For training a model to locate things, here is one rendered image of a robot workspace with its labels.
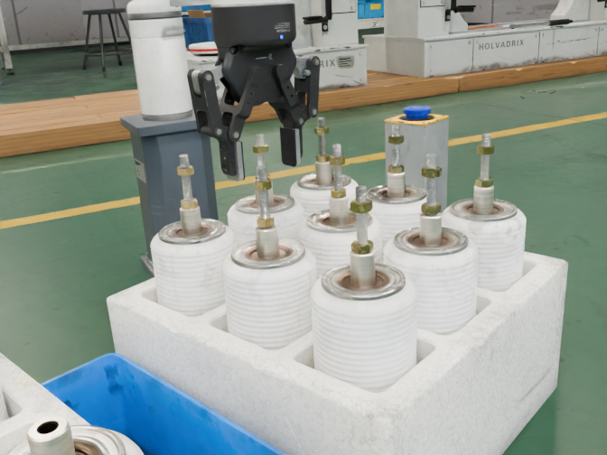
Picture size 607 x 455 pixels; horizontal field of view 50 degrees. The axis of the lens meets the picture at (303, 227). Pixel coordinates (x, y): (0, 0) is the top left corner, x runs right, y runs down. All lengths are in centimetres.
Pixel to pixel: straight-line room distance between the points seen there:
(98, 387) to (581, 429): 56
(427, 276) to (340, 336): 12
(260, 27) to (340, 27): 253
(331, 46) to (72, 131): 122
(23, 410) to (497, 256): 50
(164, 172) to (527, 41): 282
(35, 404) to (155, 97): 69
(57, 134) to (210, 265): 193
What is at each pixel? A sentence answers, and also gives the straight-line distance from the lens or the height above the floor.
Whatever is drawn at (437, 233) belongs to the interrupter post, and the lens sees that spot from 66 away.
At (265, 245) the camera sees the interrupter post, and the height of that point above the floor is 27.
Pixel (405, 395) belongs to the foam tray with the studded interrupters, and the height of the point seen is 18.
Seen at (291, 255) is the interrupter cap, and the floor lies 25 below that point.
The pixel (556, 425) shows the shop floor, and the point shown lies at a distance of 86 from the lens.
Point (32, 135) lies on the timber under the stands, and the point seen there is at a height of 6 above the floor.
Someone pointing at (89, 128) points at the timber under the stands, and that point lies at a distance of 261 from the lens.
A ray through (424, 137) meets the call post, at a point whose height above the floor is 29.
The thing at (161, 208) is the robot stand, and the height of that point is 15.
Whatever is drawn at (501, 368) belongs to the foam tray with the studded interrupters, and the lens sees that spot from 72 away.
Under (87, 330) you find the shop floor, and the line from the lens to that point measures 112.
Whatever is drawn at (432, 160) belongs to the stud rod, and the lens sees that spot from 65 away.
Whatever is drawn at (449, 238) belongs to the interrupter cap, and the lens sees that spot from 68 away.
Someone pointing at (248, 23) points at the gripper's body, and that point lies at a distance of 57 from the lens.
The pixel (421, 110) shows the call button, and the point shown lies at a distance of 97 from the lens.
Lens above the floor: 50
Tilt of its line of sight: 20 degrees down
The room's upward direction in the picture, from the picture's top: 3 degrees counter-clockwise
